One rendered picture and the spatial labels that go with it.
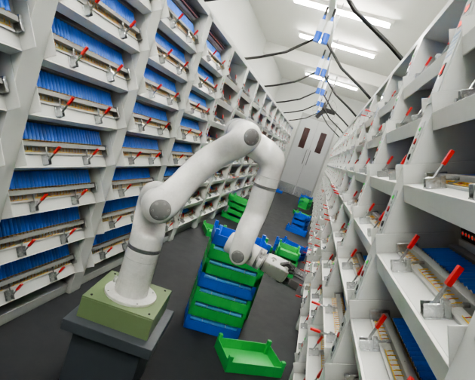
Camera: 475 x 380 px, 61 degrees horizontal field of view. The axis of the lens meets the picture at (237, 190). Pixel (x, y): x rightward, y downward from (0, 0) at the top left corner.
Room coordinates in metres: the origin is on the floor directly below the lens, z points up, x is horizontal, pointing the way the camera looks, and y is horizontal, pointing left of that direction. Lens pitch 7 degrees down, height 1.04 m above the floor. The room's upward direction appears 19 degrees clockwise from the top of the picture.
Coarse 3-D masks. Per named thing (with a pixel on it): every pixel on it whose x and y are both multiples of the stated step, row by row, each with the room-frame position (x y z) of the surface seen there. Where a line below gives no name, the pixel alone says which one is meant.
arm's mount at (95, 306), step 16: (112, 272) 1.52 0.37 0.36; (96, 288) 1.36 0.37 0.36; (160, 288) 1.52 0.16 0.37; (80, 304) 1.29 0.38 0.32; (96, 304) 1.28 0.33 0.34; (112, 304) 1.29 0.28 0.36; (160, 304) 1.40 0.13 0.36; (96, 320) 1.28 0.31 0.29; (112, 320) 1.28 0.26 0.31; (128, 320) 1.28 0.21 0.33; (144, 320) 1.28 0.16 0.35; (144, 336) 1.28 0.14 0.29
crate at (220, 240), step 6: (216, 222) 2.16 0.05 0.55; (216, 228) 1.99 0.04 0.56; (222, 228) 2.19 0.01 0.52; (228, 228) 2.19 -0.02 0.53; (216, 234) 1.99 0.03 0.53; (222, 234) 2.19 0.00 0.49; (228, 234) 2.19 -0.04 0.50; (264, 234) 2.21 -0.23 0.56; (216, 240) 1.99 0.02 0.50; (222, 240) 1.99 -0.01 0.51; (258, 240) 2.21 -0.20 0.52; (264, 240) 2.20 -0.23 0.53; (222, 246) 1.99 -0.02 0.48; (264, 246) 2.15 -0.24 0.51; (270, 246) 2.02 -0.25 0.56
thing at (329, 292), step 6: (324, 288) 1.73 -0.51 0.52; (330, 288) 1.73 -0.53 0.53; (336, 288) 1.72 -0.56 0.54; (324, 294) 1.73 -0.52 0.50; (330, 294) 1.72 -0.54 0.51; (342, 294) 1.70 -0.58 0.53; (324, 300) 1.69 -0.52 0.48; (330, 300) 1.69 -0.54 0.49; (324, 312) 1.55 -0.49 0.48; (324, 318) 1.49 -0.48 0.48; (330, 318) 1.48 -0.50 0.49; (324, 324) 1.43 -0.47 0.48; (330, 324) 1.43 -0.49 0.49; (324, 330) 1.37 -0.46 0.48; (330, 330) 1.37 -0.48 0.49; (336, 330) 1.37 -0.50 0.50; (324, 336) 1.32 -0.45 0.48; (324, 342) 1.28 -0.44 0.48; (324, 348) 1.14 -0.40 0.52; (330, 348) 1.13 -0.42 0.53; (324, 354) 1.14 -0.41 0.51
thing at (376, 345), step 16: (352, 304) 1.04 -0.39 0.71; (368, 304) 1.03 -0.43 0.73; (384, 304) 1.03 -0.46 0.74; (352, 320) 1.02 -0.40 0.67; (368, 320) 1.02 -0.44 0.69; (384, 320) 0.85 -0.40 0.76; (400, 320) 0.97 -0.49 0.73; (352, 336) 0.98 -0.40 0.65; (368, 336) 0.86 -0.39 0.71; (384, 336) 0.92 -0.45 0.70; (400, 336) 0.89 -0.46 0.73; (368, 352) 0.84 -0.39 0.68; (384, 352) 0.84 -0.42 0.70; (400, 352) 0.79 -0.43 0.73; (416, 352) 0.79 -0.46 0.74; (368, 368) 0.77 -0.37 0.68; (384, 368) 0.77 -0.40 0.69; (400, 368) 0.75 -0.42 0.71; (416, 368) 0.73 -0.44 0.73
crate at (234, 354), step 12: (216, 348) 1.87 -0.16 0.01; (228, 348) 1.92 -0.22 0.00; (240, 348) 1.95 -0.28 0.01; (252, 348) 1.97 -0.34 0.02; (264, 348) 2.00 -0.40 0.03; (228, 360) 1.72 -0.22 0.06; (240, 360) 1.84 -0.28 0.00; (252, 360) 1.88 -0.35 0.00; (264, 360) 1.92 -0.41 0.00; (276, 360) 1.90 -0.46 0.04; (240, 372) 1.74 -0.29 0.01; (252, 372) 1.76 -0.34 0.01; (264, 372) 1.79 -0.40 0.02; (276, 372) 1.81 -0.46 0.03
